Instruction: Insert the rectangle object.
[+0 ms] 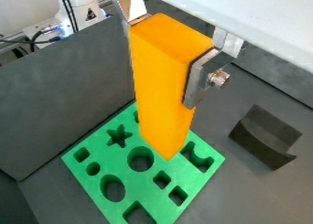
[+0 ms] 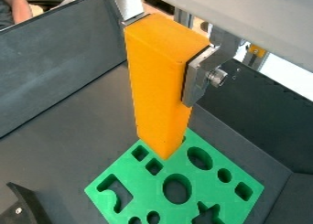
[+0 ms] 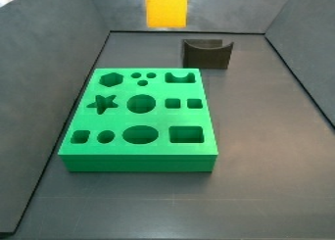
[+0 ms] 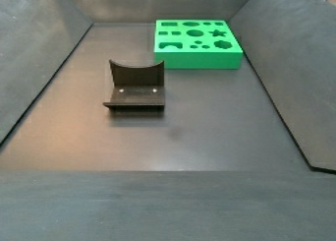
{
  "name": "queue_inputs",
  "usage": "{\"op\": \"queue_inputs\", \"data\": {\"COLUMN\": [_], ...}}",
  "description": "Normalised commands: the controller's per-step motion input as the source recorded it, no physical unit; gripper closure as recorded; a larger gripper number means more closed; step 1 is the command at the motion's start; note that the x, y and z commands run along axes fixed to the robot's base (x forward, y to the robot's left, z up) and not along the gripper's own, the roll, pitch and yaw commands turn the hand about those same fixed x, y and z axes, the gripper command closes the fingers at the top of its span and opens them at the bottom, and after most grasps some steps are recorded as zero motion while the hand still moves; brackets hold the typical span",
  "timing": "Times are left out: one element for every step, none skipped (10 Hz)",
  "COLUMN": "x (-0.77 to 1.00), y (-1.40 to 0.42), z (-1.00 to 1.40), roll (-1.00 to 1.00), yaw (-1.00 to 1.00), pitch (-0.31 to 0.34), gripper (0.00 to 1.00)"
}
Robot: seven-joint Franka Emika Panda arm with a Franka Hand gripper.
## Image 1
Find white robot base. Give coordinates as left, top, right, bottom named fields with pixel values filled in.
left=22, top=0, right=106, bottom=45

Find orange rectangular block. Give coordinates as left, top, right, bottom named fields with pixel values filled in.
left=130, top=13, right=213, bottom=160

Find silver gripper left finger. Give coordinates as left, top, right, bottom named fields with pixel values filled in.
left=111, top=0, right=150, bottom=29

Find black cable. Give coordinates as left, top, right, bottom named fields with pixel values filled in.
left=0, top=28, right=59, bottom=54

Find black foam holder block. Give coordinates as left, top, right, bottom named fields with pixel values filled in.
left=229, top=104, right=302, bottom=170

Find green shape sorter board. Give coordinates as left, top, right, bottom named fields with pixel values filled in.
left=63, top=104, right=225, bottom=224

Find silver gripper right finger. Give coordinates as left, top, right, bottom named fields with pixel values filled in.
left=183, top=27, right=245, bottom=109

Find dark grey foam panel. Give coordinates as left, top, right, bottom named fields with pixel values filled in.
left=0, top=16, right=134, bottom=181

